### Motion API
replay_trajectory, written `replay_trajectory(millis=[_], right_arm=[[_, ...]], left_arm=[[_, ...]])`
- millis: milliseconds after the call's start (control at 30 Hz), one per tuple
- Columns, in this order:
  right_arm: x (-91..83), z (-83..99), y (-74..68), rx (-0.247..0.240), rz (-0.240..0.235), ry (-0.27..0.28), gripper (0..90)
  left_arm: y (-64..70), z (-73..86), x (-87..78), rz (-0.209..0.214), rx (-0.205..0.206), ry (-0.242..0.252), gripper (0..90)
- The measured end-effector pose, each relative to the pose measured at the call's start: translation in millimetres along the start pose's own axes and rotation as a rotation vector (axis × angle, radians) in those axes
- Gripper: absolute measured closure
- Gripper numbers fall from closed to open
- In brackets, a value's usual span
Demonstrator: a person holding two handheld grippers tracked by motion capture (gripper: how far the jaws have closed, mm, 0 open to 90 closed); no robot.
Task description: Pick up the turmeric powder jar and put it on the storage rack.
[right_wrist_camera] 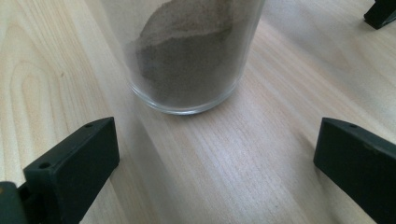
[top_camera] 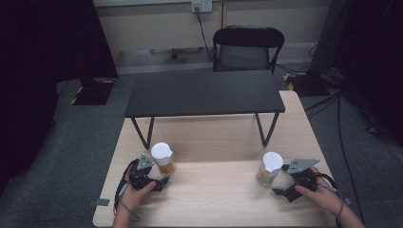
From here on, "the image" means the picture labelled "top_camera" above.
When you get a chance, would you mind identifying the black curtain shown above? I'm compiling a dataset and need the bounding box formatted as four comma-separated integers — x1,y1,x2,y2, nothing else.
332,0,403,143
0,0,119,191

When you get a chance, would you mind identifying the black folding chair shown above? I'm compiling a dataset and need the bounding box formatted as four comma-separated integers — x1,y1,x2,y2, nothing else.
212,25,285,75

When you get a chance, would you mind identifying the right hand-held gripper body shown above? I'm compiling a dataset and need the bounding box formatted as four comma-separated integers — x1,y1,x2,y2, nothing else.
281,158,320,195

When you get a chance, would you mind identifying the black outlet cable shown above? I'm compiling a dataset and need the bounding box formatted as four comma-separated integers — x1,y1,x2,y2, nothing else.
194,7,216,63

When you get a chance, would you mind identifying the person's left hand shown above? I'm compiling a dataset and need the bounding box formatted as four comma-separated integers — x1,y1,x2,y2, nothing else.
119,167,158,217

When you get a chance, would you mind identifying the silver cup with white lid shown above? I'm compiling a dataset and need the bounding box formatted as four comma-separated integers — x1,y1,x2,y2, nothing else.
256,151,284,187

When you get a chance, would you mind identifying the black raised shelf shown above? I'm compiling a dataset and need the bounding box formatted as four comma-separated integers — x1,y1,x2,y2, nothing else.
124,68,286,150

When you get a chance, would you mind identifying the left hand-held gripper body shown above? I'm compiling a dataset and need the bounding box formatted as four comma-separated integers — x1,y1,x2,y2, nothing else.
128,153,160,192

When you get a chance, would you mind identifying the dark grey panel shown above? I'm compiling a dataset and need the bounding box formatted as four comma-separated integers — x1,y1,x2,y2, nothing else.
308,0,352,77

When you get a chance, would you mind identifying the long black floor cable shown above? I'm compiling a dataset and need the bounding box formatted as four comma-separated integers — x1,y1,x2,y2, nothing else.
336,91,367,228

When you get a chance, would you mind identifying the black striped stand base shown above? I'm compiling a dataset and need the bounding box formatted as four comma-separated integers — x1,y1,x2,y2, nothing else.
68,77,117,106
282,70,332,98

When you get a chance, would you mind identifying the person's right hand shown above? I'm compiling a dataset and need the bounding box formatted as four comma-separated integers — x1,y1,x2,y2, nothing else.
294,165,345,218

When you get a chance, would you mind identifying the white wall outlet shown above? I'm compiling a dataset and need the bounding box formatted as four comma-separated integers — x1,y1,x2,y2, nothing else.
190,0,213,13

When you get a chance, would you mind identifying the short black floor cable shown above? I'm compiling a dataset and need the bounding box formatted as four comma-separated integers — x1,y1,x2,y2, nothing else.
303,90,345,120

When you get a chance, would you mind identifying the orange cup with white lid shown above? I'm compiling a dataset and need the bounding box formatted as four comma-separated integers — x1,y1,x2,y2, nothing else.
150,142,177,178

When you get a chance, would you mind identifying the left hand-held gripper cable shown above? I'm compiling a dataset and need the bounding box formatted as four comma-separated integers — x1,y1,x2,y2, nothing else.
113,158,142,223

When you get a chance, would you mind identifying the right hand-held gripper cable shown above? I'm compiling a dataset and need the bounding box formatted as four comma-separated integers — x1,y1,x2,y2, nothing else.
313,172,346,222

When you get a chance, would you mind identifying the metal frame with caster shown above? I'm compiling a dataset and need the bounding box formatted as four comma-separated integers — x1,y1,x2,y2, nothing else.
148,47,205,61

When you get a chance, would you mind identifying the hand-held gripper cable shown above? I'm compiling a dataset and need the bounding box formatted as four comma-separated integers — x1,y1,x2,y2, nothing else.
313,172,346,222
113,158,142,223

